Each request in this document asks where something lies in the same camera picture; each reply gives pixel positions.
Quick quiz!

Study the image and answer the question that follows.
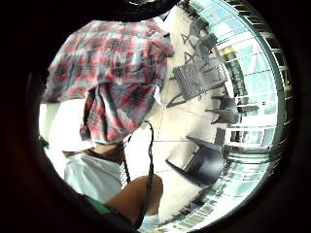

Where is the the person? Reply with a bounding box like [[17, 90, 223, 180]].
[[62, 141, 130, 204]]

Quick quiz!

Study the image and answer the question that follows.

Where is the dark plastic chair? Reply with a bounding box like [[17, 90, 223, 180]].
[[204, 94, 260, 126], [165, 135, 227, 188]]

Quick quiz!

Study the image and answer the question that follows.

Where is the red plaid shirt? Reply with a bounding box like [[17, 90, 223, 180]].
[[41, 17, 176, 146]]

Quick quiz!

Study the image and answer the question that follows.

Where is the grey woven chair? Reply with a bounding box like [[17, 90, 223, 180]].
[[165, 60, 228, 109]]

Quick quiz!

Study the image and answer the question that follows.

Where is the thin black cable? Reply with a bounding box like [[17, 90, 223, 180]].
[[121, 135, 133, 186]]

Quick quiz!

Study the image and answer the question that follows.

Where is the black glove cable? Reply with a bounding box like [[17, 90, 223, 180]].
[[131, 119, 156, 230]]

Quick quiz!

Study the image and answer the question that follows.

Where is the grey metal frame chair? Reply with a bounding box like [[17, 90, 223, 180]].
[[180, 17, 220, 64]]

